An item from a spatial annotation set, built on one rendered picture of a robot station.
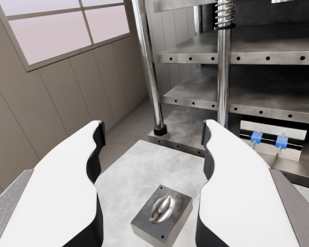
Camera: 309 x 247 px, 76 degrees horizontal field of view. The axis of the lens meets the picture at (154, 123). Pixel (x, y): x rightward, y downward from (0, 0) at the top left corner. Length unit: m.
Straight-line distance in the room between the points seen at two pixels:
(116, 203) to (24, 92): 1.58
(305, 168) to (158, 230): 0.72
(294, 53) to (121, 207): 0.93
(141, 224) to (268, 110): 0.74
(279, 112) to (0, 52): 2.08
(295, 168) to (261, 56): 0.53
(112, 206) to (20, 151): 1.50
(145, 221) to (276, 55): 0.81
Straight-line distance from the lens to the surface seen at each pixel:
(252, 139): 1.10
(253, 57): 0.97
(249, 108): 1.06
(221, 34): 0.94
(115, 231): 0.89
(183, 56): 1.08
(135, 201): 0.94
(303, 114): 1.05
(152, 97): 1.19
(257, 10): 1.76
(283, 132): 1.09
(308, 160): 1.20
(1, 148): 2.21
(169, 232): 0.75
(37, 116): 2.32
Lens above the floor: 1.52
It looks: 30 degrees down
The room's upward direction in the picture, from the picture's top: 10 degrees counter-clockwise
